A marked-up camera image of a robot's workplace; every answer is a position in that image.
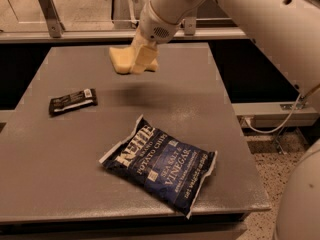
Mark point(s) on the horizontal metal rail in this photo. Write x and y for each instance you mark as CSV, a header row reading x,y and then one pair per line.
x,y
116,36

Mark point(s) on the black rxbar chocolate bar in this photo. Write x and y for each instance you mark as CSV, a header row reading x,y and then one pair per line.
x,y
74,101

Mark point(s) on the metal rail bracket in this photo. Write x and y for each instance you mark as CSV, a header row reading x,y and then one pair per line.
x,y
189,25
53,22

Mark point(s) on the yellow sponge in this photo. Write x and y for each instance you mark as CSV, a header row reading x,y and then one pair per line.
x,y
121,59

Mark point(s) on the right metal rail bracket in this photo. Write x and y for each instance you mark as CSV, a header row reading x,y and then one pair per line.
x,y
189,25

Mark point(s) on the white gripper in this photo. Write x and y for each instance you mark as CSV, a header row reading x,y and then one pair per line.
x,y
156,24

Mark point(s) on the blue kettle chips bag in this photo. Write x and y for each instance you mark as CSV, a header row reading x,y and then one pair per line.
x,y
171,170

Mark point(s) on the left metal rail bracket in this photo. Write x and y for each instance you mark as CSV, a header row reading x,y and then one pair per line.
x,y
53,22

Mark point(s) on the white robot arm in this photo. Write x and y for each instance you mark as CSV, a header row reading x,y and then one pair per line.
x,y
287,32

